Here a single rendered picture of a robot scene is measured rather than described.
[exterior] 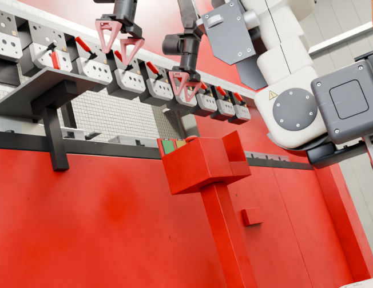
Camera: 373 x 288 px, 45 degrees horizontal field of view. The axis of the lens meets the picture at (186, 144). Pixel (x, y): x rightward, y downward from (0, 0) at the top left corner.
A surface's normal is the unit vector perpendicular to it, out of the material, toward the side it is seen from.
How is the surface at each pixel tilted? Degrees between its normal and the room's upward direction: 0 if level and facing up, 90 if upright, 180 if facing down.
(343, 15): 90
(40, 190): 90
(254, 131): 90
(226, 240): 90
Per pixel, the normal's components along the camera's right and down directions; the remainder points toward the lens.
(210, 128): -0.55, -0.07
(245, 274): 0.69, -0.37
